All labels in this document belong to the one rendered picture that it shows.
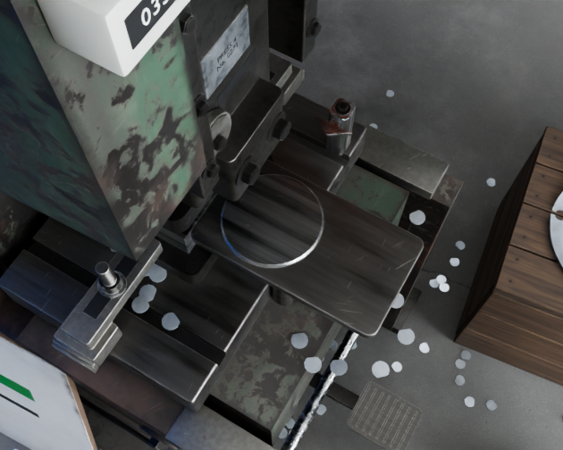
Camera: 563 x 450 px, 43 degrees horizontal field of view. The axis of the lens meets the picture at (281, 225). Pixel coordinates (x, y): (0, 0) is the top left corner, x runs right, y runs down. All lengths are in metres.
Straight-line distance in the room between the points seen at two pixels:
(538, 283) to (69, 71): 1.11
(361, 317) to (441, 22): 1.41
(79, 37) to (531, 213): 1.18
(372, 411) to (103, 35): 1.19
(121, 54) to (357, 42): 1.73
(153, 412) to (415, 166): 0.51
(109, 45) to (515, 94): 1.75
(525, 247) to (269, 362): 0.62
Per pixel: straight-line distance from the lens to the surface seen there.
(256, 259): 0.83
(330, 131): 0.91
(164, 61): 0.43
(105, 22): 0.30
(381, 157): 1.06
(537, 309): 1.37
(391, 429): 1.42
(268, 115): 0.70
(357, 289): 0.82
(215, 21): 0.58
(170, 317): 0.89
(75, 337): 0.86
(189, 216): 0.75
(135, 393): 0.97
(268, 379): 0.93
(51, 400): 1.20
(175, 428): 0.93
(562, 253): 1.40
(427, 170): 1.07
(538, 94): 2.03
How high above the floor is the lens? 1.55
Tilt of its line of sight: 65 degrees down
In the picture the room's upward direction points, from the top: straight up
